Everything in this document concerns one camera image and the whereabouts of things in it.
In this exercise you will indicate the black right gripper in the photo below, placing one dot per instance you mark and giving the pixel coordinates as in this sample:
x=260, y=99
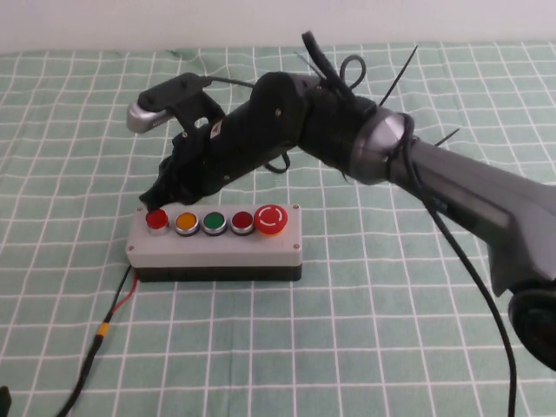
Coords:
x=234, y=147

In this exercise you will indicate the lit red push button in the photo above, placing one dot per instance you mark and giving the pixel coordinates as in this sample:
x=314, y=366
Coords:
x=156, y=219

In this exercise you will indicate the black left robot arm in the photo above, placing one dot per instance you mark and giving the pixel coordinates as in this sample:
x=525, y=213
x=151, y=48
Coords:
x=4, y=401

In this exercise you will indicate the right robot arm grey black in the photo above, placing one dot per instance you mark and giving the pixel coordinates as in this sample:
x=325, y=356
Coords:
x=434, y=174

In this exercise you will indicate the yellow push button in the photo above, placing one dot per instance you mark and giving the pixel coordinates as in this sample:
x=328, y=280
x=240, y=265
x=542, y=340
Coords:
x=187, y=221

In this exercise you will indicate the green push button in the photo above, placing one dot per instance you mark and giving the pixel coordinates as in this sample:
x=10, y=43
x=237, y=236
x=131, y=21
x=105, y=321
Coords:
x=213, y=221

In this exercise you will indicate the dark red push button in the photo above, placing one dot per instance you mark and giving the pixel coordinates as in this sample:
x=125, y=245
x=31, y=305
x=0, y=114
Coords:
x=242, y=220

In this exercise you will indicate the grey black button control box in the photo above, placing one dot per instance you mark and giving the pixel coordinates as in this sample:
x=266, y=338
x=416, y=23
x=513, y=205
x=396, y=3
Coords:
x=217, y=254

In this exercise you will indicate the red emergency stop mushroom button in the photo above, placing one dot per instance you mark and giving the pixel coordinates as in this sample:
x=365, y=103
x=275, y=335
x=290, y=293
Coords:
x=270, y=217

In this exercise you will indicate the green white-grid tablecloth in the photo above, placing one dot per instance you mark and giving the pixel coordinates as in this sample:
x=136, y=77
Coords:
x=304, y=347

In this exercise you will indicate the long black zip tie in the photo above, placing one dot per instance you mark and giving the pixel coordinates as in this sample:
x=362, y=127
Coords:
x=399, y=74

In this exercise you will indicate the short black zip tie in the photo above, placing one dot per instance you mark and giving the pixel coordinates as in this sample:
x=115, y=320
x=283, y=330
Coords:
x=447, y=138

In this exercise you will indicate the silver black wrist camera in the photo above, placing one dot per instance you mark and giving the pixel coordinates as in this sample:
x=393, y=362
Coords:
x=145, y=115

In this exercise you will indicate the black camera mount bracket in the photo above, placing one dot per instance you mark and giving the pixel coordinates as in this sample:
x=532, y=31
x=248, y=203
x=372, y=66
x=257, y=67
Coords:
x=191, y=97

